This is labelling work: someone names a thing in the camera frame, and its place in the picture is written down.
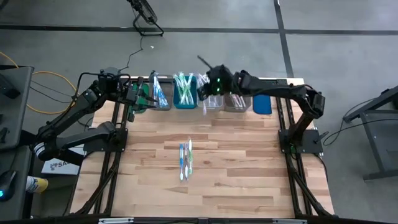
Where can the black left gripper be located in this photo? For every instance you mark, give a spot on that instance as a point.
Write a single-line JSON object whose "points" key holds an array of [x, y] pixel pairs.
{"points": [[134, 96]]}

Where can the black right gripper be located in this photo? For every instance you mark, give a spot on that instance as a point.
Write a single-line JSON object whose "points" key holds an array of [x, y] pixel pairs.
{"points": [[219, 82]]}

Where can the blue toothbrush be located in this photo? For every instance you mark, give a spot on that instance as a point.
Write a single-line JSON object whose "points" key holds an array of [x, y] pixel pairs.
{"points": [[165, 101], [155, 87], [161, 96], [158, 91], [181, 161]]}

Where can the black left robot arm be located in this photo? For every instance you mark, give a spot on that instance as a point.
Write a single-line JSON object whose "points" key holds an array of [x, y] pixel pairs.
{"points": [[77, 105]]}

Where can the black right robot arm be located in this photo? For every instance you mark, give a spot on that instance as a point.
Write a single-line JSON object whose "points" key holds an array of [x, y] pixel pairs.
{"points": [[280, 90]]}

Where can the white plastic bin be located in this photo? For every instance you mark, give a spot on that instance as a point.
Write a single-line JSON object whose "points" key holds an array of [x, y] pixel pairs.
{"points": [[217, 107]]}

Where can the smoky grey translucent bin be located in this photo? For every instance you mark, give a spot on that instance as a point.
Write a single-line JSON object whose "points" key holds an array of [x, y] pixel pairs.
{"points": [[228, 107], [169, 93]]}

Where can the teal plastic bin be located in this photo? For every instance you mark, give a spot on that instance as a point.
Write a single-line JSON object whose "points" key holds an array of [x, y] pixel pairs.
{"points": [[176, 104]]}

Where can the black floor fan stand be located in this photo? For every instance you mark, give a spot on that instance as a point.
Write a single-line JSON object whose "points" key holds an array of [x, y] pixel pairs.
{"points": [[146, 12]]}

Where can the white cardboard box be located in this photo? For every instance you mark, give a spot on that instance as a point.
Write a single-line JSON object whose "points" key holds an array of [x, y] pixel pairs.
{"points": [[62, 168]]}

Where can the black flat bar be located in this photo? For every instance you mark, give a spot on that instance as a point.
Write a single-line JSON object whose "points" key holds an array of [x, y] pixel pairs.
{"points": [[26, 136]]}

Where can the grey side desk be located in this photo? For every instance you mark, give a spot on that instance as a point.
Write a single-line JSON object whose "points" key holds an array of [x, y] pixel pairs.
{"points": [[18, 118], [23, 202]]}

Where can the yellow and white can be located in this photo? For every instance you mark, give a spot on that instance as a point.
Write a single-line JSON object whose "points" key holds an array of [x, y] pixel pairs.
{"points": [[37, 184]]}

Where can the black computer mouse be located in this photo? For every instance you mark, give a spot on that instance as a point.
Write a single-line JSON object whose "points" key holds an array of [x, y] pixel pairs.
{"points": [[7, 185]]}

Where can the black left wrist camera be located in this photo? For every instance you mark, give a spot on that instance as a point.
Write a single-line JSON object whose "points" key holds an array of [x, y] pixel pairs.
{"points": [[109, 74]]}

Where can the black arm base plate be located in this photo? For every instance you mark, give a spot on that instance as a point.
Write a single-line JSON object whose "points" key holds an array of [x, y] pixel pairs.
{"points": [[311, 141], [119, 144]]}

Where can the silver metal bracket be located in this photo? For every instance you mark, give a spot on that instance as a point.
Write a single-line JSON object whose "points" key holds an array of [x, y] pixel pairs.
{"points": [[115, 221], [289, 221]]}

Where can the black desk frame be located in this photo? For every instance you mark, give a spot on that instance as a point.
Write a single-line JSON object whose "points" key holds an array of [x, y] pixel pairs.
{"points": [[371, 143]]}

